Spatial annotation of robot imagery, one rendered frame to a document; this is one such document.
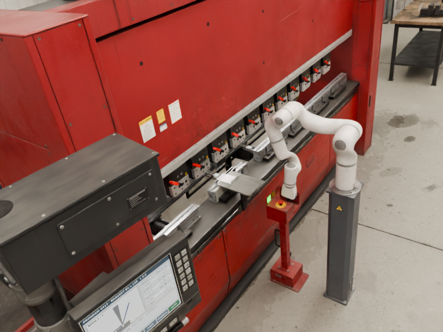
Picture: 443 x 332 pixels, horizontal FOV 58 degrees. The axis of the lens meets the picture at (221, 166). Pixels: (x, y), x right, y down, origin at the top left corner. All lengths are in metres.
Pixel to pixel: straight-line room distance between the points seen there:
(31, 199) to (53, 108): 0.39
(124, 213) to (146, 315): 0.42
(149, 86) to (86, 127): 0.56
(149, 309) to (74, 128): 0.69
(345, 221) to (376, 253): 1.00
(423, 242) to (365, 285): 0.71
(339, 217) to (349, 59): 2.12
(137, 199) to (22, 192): 0.32
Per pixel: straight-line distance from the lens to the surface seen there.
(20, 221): 1.15
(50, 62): 1.46
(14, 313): 2.37
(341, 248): 2.84
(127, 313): 1.44
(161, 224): 2.69
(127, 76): 1.93
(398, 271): 3.53
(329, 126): 2.43
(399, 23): 6.44
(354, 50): 4.34
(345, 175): 2.50
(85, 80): 1.54
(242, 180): 2.69
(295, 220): 3.80
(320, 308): 3.21
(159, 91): 2.08
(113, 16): 1.85
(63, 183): 1.24
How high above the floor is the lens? 2.56
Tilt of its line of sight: 33 degrees down
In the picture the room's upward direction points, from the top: 8 degrees counter-clockwise
